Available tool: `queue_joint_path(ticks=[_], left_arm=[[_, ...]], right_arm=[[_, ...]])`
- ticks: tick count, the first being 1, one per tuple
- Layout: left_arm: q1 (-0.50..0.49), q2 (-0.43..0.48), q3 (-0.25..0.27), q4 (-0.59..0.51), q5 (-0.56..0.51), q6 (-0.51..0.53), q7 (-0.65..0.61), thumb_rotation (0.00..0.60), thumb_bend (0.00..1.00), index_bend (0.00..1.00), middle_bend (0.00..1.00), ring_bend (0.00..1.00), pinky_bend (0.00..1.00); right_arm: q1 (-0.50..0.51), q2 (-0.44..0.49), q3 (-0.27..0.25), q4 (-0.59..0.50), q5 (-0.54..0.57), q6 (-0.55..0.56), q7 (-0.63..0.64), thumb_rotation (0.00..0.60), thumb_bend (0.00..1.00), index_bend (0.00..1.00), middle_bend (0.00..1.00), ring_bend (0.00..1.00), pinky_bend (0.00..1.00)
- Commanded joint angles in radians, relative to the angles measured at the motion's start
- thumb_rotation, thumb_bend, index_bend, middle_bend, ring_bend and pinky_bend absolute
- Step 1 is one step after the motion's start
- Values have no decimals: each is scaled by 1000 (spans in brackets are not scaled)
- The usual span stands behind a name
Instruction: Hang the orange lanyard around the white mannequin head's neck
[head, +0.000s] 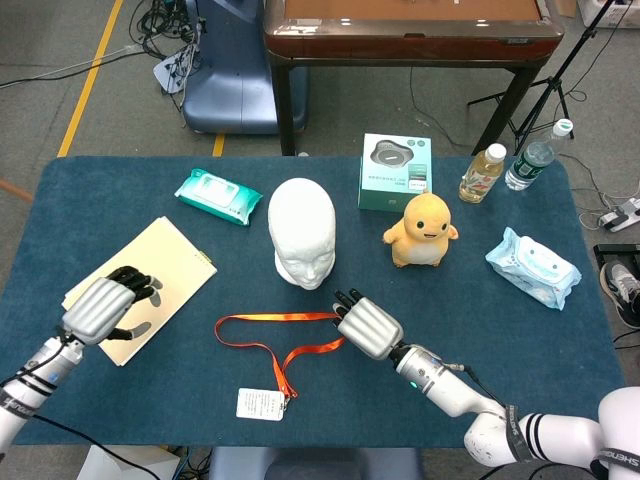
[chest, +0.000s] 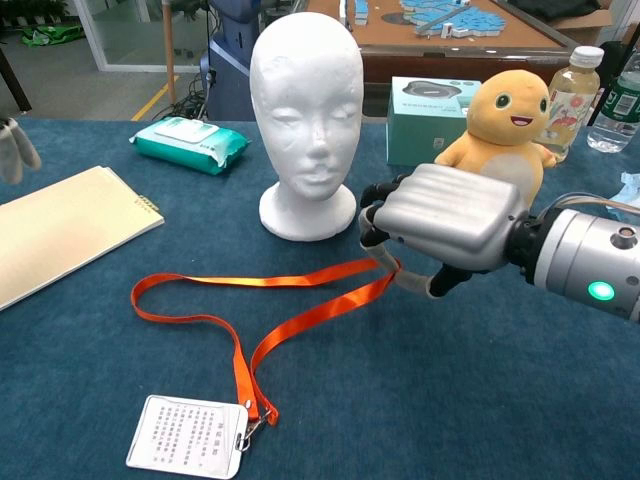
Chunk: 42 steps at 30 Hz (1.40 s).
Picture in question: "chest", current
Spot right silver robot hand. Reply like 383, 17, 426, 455
357, 162, 539, 299

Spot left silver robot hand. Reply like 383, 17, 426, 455
0, 117, 43, 185

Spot orange lanyard strap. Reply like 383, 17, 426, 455
130, 257, 404, 427

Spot white badge card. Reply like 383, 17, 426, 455
124, 393, 250, 480

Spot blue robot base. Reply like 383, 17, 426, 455
199, 0, 266, 121

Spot white foam mannequin head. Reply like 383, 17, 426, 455
248, 12, 365, 245

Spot black stand leg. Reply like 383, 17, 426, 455
0, 47, 33, 114

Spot cream spiral notebook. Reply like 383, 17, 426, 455
0, 165, 166, 312

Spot teal product box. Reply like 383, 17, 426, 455
385, 75, 484, 168

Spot green bag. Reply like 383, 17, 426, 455
20, 24, 85, 49

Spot yellow plush toy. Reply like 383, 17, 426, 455
433, 68, 558, 209

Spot green potted plants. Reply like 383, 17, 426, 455
0, 0, 71, 26

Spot blue table mat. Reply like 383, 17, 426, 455
0, 117, 640, 480

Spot green wet wipes pack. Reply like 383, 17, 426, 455
128, 115, 251, 176

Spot yellow drink bottle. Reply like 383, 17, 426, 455
542, 45, 605, 164

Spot black tripod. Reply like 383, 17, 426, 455
588, 87, 612, 127

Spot light blue wet wipes pack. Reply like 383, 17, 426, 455
606, 171, 640, 221

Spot wooden pole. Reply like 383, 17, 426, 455
162, 0, 177, 105

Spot clear water bottle green label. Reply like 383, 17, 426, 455
586, 49, 640, 154

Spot blue mahjong tile pile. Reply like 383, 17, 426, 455
399, 0, 506, 39

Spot black cloth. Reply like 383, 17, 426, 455
507, 0, 601, 22

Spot black cable bundle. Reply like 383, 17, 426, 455
169, 64, 221, 121

